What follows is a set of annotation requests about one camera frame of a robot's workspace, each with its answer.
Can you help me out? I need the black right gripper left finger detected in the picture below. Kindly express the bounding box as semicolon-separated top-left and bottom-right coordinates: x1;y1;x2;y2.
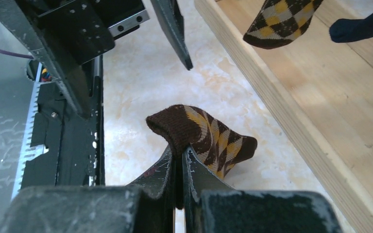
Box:
0;148;175;233

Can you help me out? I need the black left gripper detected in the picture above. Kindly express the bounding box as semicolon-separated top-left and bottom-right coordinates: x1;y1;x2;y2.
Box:
0;0;193;118

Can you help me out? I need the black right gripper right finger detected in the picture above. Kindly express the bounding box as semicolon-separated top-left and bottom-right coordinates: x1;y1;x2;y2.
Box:
182;147;341;233

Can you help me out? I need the argyle patterned sock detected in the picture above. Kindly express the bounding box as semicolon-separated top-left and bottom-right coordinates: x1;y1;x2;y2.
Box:
243;0;322;50
146;104;257;179

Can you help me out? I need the navy blue sock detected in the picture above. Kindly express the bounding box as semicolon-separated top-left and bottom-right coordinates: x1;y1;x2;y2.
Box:
329;13;373;43

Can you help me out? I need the wooden hanger stand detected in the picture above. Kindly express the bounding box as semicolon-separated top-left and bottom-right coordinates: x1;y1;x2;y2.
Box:
195;0;373;233

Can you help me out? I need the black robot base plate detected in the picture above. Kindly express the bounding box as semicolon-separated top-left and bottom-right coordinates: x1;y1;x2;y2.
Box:
12;56;105;197

